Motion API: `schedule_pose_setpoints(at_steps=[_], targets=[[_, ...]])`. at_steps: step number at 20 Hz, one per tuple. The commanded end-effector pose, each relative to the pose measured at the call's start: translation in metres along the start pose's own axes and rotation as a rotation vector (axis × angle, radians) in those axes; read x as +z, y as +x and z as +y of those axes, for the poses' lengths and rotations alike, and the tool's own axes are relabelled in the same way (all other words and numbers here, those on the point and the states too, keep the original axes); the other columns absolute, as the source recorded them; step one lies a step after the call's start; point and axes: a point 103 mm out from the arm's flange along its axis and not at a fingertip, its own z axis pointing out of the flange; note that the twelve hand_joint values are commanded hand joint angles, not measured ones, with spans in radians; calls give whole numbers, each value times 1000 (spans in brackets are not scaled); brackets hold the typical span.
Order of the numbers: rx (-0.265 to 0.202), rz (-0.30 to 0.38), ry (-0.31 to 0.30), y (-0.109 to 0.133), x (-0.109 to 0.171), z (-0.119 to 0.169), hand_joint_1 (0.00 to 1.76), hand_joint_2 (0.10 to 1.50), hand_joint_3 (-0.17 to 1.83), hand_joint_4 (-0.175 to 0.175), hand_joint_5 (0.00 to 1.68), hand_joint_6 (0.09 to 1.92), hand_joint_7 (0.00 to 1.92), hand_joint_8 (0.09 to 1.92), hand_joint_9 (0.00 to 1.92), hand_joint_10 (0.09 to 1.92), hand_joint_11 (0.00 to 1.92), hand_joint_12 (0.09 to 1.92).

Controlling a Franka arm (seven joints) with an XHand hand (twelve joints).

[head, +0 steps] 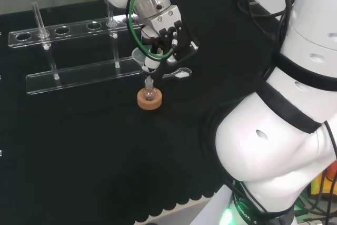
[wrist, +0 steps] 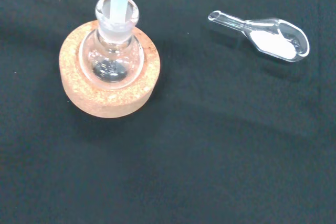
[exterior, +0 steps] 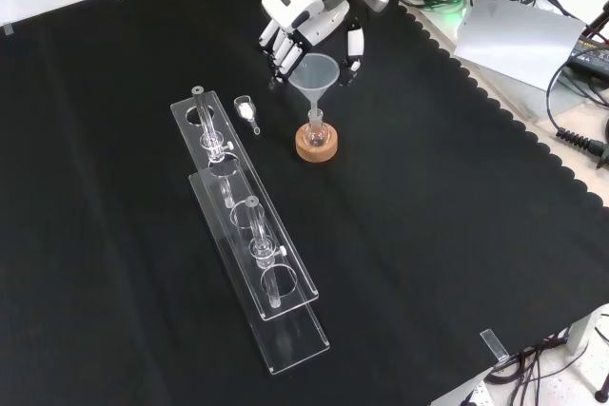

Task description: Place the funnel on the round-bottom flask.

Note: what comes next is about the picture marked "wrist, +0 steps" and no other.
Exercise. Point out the clear round-bottom flask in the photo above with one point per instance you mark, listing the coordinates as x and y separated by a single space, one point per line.
111 56

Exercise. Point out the clear glass weighing funnel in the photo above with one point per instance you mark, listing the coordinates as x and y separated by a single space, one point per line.
273 41

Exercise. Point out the black bench cloth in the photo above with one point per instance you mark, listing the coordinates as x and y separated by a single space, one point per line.
210 142

